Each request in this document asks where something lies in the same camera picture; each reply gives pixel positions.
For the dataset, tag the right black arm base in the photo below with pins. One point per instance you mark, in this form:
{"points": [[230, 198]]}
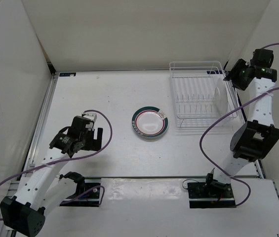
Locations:
{"points": [[202, 196]]}

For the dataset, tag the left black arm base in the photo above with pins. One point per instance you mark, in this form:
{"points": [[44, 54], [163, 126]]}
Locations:
{"points": [[88, 194]]}

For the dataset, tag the green rimmed white plate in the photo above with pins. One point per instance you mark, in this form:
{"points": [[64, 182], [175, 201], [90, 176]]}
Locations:
{"points": [[149, 139]]}

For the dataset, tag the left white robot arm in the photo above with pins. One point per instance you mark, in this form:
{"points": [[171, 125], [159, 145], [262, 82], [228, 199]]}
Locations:
{"points": [[46, 188]]}

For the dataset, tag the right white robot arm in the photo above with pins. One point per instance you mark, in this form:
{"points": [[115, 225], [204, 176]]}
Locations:
{"points": [[258, 135]]}

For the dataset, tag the blue label sticker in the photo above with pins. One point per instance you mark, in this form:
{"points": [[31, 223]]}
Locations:
{"points": [[72, 74]]}

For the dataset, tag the white wire dish rack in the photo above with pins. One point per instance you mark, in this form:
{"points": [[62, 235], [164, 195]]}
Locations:
{"points": [[193, 84]]}

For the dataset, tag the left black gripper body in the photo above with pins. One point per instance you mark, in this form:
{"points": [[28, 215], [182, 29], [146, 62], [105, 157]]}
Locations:
{"points": [[89, 143]]}

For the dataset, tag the aluminium table rail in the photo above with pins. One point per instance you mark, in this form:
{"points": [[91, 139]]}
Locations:
{"points": [[37, 147]]}

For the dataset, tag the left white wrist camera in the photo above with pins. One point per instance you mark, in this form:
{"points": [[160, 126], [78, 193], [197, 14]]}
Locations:
{"points": [[92, 117]]}

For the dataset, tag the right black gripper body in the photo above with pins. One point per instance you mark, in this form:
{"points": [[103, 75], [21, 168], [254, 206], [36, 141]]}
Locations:
{"points": [[237, 74]]}

